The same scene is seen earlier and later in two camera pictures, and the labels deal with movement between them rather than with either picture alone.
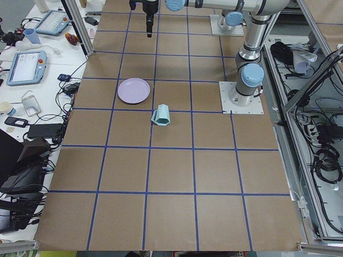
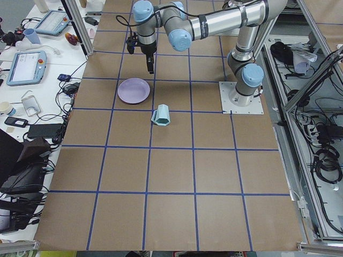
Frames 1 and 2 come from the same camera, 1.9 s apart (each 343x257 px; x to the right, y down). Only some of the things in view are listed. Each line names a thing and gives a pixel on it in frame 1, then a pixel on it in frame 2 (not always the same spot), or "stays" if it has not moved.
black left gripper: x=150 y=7 to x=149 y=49
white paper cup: x=5 y=107 stays
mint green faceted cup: x=161 y=116 stays
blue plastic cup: x=34 y=38 stays
